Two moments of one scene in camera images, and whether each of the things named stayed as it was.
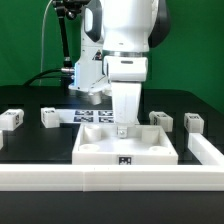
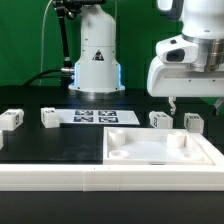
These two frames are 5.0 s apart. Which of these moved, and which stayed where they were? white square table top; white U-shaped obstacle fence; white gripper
Moved: white gripper; white square table top
Stayed: white U-shaped obstacle fence
